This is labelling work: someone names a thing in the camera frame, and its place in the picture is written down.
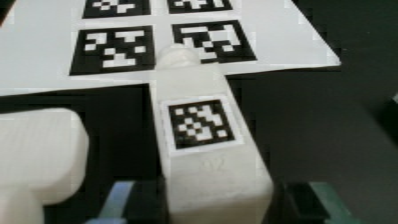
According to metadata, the flat white tag plate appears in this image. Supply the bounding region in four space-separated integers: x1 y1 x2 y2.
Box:
0 0 342 96

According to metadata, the white chair back frame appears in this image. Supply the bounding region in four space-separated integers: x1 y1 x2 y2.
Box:
0 108 89 224

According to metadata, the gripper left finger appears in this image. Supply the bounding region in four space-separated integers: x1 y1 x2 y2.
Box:
88 180 167 224

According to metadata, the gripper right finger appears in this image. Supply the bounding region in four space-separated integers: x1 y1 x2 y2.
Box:
278 182 363 224

